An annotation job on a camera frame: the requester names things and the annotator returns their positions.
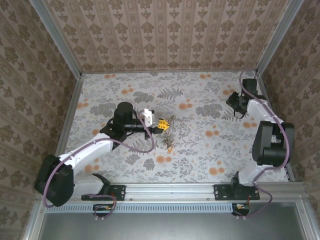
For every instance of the bunch of keys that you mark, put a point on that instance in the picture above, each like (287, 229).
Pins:
(169, 136)

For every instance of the brass key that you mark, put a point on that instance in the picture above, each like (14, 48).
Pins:
(170, 150)

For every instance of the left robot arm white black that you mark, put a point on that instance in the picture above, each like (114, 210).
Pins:
(82, 155)

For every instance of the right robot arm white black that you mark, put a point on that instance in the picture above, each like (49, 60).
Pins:
(271, 142)

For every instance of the grey metal sheet panel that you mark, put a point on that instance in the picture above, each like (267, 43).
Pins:
(170, 227)

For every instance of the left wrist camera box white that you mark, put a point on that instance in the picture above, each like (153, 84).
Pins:
(148, 117)

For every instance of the aluminium side rail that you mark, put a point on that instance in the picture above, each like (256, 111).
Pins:
(71, 110)
(265, 85)

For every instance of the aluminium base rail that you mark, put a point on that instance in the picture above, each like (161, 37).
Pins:
(170, 191)

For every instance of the aluminium corner post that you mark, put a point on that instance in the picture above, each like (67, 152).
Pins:
(277, 37)
(56, 37)

